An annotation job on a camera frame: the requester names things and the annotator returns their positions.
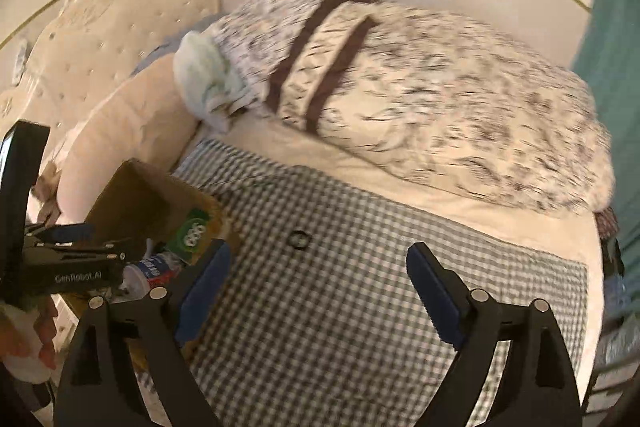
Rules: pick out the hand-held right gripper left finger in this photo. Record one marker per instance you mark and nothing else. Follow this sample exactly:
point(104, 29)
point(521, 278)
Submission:
point(200, 297)

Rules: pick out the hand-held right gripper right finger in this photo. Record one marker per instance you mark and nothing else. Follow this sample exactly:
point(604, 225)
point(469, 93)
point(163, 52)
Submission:
point(432, 297)

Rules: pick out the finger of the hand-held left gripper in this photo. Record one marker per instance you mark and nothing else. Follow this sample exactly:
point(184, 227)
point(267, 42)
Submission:
point(55, 233)
point(75, 250)

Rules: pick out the clear plastic water bottle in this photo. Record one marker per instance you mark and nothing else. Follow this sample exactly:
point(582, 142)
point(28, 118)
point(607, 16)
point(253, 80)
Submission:
point(150, 272)

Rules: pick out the green medicine box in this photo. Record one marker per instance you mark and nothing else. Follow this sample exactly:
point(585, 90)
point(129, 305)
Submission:
point(192, 234)

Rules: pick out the brown cardboard box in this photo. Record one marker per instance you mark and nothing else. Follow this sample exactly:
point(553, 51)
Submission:
point(145, 192)

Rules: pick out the person's left hand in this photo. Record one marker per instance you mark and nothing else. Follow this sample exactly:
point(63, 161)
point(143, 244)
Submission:
point(42, 332)

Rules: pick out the brown plush toy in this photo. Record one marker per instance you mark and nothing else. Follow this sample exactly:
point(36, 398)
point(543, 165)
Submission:
point(47, 187)

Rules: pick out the green checked cloth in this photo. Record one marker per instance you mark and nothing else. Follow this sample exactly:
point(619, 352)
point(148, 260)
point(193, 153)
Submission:
point(350, 307)

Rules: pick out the beige pillow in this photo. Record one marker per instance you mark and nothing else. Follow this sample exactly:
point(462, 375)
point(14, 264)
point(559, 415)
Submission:
point(125, 122)

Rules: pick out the floral print duvet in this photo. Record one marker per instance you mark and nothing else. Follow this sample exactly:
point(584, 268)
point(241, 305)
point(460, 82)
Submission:
point(450, 107)

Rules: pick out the cream tufted headboard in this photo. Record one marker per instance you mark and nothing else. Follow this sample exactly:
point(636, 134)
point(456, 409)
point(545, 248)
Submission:
point(100, 32)

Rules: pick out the light green towel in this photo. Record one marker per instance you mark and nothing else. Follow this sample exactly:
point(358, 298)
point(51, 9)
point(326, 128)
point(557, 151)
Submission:
point(200, 72)

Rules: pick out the teal curtain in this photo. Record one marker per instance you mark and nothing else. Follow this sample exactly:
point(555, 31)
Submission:
point(615, 107)

